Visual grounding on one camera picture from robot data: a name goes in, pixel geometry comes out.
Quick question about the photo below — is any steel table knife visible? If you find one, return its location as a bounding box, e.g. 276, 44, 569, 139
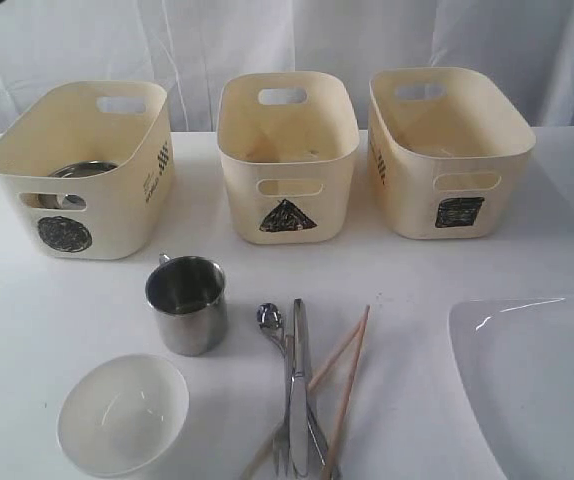
289, 299, 311, 478

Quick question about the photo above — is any steel mug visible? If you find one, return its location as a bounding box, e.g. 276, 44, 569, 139
145, 253, 228, 357

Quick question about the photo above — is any white plastic bowl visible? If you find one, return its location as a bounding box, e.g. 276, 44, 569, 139
57, 354, 190, 479

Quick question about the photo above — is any steel bowl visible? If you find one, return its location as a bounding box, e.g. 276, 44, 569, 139
37, 161, 117, 210

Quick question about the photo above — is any white square plate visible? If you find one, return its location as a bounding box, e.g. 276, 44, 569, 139
448, 295, 574, 479

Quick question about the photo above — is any wooden chopstick right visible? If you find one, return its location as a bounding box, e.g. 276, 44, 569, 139
319, 305, 370, 480

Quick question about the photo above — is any cream bin with square mark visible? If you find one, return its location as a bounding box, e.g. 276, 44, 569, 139
368, 67, 536, 240

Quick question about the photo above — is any steel fork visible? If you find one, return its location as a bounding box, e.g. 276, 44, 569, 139
272, 334, 294, 476

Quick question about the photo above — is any steel spoon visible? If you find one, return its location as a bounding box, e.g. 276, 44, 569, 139
256, 303, 328, 466

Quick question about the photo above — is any cream bin with triangle mark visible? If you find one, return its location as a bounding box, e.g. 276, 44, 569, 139
217, 71, 360, 244

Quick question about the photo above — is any cream bin with circle mark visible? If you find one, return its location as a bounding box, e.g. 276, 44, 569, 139
0, 80, 175, 260

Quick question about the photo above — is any white backdrop curtain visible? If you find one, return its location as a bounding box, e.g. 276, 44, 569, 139
0, 1, 574, 131

